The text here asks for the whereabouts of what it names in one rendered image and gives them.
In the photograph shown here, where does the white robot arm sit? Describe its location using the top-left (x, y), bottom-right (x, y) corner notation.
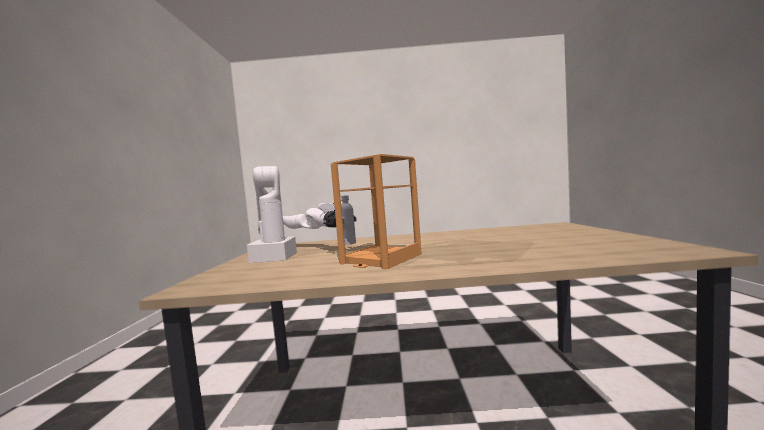
top-left (253, 166), bottom-right (335, 243)

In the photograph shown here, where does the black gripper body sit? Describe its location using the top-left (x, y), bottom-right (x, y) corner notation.
top-left (324, 211), bottom-right (336, 228)

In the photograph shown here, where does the wooden shelving unit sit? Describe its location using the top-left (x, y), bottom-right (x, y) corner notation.
top-left (331, 154), bottom-right (422, 269)

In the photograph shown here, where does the grey bottle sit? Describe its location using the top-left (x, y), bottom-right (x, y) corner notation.
top-left (341, 195), bottom-right (356, 245)

